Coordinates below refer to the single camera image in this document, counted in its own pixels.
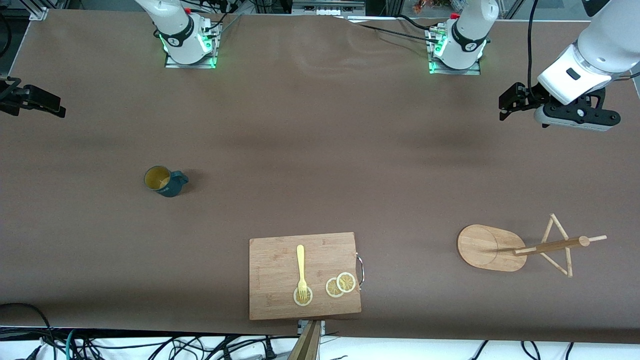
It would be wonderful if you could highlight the yellow plastic fork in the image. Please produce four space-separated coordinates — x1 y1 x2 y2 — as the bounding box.
296 244 309 304

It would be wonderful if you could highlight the wooden bar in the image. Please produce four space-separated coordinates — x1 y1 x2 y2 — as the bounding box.
287 320 322 360

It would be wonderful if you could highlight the teal cup yellow inside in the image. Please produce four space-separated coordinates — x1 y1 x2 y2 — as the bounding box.
144 165 190 198

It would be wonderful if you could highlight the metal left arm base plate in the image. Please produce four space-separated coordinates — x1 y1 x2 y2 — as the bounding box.
428 27 482 76

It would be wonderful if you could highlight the black table cable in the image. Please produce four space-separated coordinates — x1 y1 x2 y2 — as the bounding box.
345 17 442 44

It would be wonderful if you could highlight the wooden cup rack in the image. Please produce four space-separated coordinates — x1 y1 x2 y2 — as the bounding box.
457 213 608 279

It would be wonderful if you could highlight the thick black floor cable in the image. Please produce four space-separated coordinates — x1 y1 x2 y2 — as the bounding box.
0 302 57 360

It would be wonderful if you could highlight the aluminium frame rail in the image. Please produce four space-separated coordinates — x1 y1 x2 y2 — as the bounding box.
291 0 367 17

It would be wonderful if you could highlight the wooden cutting board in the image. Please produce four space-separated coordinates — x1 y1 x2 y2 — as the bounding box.
248 231 365 321

